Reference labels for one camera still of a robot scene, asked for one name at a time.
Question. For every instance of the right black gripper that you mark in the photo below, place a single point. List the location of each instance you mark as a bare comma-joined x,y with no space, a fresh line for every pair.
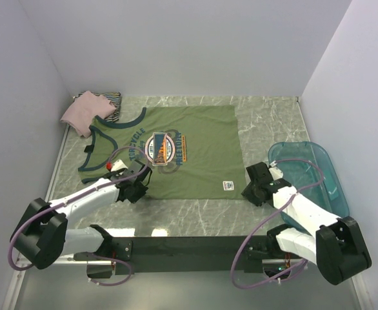
246,192

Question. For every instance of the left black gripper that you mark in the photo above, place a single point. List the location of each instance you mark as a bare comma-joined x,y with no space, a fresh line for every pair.
142,191

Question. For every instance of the green graphic tank top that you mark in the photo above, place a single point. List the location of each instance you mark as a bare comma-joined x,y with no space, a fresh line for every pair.
194,152

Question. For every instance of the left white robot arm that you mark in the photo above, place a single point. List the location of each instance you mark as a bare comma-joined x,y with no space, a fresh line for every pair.
94,238

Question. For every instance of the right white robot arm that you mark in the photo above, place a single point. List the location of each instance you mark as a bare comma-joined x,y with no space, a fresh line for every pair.
334,244

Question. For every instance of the folded pink tank top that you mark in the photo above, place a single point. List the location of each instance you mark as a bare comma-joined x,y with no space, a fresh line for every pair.
84,109

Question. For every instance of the folded striped tank top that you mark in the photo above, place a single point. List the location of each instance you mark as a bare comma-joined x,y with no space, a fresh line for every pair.
113,99

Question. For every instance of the teal plastic basket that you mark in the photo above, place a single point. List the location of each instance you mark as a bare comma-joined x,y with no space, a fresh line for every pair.
300,162

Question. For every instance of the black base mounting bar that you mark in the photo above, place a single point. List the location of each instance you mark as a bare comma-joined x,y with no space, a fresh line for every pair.
193,253

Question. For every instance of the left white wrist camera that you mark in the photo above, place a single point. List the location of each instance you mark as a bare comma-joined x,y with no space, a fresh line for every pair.
117,166

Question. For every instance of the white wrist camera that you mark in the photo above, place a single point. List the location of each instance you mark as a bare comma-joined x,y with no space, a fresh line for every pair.
117,166
275,171

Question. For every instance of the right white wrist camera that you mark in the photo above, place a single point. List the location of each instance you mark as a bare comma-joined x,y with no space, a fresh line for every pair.
275,171

